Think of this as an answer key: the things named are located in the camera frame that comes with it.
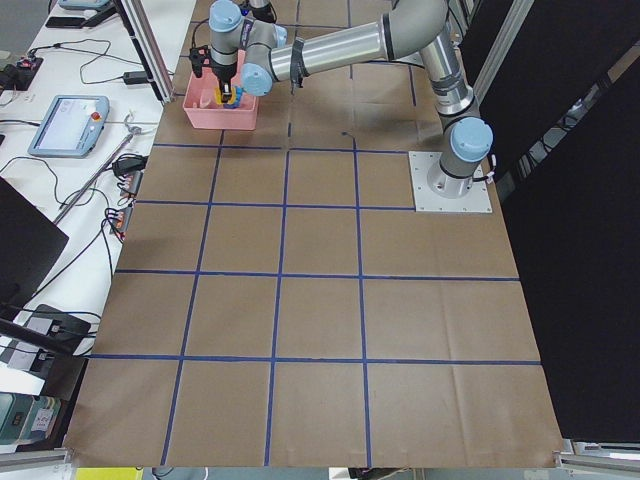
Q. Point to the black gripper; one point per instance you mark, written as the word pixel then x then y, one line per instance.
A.
pixel 223 74

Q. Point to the yellow toy block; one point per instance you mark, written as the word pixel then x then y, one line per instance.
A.
pixel 228 100

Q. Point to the blue toy block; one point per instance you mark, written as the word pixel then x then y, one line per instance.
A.
pixel 239 95

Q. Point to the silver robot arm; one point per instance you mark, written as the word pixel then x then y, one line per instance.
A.
pixel 263 10
pixel 257 50

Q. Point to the pink plastic box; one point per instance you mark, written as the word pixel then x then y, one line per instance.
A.
pixel 204 113

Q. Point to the black power adapter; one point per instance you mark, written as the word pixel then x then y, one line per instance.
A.
pixel 134 78

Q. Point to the blue teach pendant tablet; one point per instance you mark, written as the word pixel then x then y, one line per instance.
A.
pixel 71 127

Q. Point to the metal rod tool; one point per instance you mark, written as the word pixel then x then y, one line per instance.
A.
pixel 132 131

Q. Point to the black monitor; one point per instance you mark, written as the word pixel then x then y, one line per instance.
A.
pixel 30 246

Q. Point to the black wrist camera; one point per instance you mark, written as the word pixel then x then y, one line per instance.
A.
pixel 200 59

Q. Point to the aluminium frame post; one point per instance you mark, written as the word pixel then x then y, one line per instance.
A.
pixel 139 29

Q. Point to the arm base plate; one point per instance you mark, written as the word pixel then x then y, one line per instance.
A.
pixel 436 192

